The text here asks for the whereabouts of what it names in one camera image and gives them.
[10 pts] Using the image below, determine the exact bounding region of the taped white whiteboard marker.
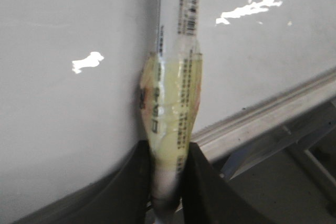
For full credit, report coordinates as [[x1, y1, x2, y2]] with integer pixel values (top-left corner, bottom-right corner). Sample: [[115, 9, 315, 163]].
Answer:
[[140, 0, 203, 223]]

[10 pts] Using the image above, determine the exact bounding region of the white whiteboard with aluminium frame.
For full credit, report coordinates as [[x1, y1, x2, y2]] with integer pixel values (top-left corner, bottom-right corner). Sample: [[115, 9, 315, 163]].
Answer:
[[1, 0, 335, 223]]

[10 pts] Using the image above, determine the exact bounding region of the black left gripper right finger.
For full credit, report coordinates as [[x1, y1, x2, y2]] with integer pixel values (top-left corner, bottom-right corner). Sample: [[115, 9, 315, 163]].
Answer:
[[182, 143, 273, 224]]

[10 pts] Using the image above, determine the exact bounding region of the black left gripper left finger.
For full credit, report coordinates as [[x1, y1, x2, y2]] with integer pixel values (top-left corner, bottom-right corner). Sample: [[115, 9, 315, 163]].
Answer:
[[17, 141, 151, 223]]

